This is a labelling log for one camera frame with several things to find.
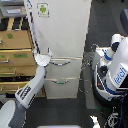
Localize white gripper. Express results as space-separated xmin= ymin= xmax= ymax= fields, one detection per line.
xmin=32 ymin=48 xmax=53 ymax=67

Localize white fridge door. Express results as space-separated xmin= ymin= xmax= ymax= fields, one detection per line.
xmin=24 ymin=0 xmax=92 ymax=57

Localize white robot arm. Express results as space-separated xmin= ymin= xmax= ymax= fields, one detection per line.
xmin=0 ymin=50 xmax=53 ymax=128

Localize wooden drawer cabinet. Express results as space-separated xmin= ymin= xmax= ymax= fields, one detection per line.
xmin=0 ymin=17 xmax=47 ymax=99

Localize white refrigerator body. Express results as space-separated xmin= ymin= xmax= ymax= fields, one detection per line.
xmin=23 ymin=0 xmax=93 ymax=100

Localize green android sticker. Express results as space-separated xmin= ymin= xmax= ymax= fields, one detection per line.
xmin=37 ymin=3 xmax=49 ymax=17

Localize grey box on cabinet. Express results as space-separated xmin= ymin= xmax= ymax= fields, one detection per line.
xmin=0 ymin=6 xmax=26 ymax=17

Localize white blue robot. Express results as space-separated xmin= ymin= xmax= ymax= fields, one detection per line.
xmin=92 ymin=34 xmax=128 ymax=106

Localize middle fridge drawer handle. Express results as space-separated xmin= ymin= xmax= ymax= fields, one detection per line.
xmin=50 ymin=61 xmax=71 ymax=66

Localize fridge drawer handle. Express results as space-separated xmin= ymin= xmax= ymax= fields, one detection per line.
xmin=52 ymin=79 xmax=69 ymax=84
xmin=50 ymin=61 xmax=71 ymax=66

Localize lower fridge drawer handle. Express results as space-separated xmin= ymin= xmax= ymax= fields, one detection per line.
xmin=52 ymin=79 xmax=69 ymax=84

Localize tangled cables on floor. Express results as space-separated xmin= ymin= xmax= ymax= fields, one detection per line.
xmin=77 ymin=43 xmax=100 ymax=94

